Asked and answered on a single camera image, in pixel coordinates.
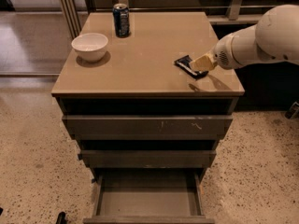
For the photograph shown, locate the black object floor left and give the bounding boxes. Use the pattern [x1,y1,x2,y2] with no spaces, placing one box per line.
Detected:
[56,212,66,224]

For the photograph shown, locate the blue soda can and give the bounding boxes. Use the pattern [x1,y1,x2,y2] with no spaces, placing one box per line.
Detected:
[112,3,130,37]

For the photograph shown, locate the dark blue rxbar wrapper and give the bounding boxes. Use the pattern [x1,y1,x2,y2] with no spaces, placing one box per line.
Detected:
[174,55,208,79]

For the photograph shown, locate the black object floor right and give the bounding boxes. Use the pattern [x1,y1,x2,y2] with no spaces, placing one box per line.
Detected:
[285,101,299,119]

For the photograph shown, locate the black object floor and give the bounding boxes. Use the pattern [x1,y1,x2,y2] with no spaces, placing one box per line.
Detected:
[56,212,66,224]
[285,101,299,119]

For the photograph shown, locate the white ceramic bowl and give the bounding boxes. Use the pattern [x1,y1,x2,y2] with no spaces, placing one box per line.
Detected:
[71,33,108,63]

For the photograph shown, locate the grey drawer cabinet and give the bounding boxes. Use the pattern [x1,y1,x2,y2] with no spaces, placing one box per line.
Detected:
[50,11,246,224]

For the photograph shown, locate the middle grey drawer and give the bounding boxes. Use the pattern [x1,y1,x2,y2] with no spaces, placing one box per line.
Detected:
[78,150,216,168]

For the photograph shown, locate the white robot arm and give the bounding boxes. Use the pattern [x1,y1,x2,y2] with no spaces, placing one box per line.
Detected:
[190,5,299,71]

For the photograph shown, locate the bottom grey open drawer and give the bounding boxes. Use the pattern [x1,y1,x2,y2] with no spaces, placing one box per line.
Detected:
[83,169,215,224]

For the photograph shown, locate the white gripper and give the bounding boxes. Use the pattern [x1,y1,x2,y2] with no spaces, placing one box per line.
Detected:
[190,35,245,71]

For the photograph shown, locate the top grey drawer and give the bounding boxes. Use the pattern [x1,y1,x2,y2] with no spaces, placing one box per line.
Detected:
[63,115,233,140]

